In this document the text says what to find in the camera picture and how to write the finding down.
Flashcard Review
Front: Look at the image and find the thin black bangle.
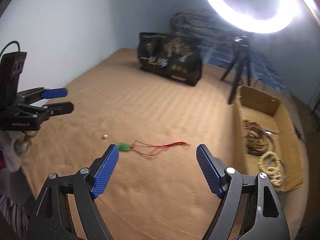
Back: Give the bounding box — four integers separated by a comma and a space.
265, 158, 287, 187

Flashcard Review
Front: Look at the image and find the open cardboard box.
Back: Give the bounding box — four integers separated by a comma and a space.
232, 86, 304, 192

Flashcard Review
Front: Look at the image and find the tan bed blanket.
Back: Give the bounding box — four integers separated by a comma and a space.
22, 48, 311, 240

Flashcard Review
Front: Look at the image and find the white ring light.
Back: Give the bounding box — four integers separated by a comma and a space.
207, 0, 319, 34

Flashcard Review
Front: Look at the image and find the blue patterned bed sheet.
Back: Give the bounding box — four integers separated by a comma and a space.
199, 41, 291, 98

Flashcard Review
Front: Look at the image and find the black tripod stand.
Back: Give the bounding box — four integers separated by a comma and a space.
220, 35, 251, 105

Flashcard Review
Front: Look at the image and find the white pearl bead bracelet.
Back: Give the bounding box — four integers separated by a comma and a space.
265, 167, 285, 187

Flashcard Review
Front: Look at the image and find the green jade pendant red cord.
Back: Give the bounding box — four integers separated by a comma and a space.
116, 140, 192, 157

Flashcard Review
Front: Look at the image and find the brown wooden bead necklace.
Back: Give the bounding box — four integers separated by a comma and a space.
246, 129, 277, 157

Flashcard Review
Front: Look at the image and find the left hand white glove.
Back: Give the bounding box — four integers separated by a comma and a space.
1, 130, 38, 172

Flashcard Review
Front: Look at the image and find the folded floral quilt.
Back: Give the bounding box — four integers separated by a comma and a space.
171, 9, 241, 44

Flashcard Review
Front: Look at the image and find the black snack bag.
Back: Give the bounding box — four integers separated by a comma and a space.
137, 32, 202, 87

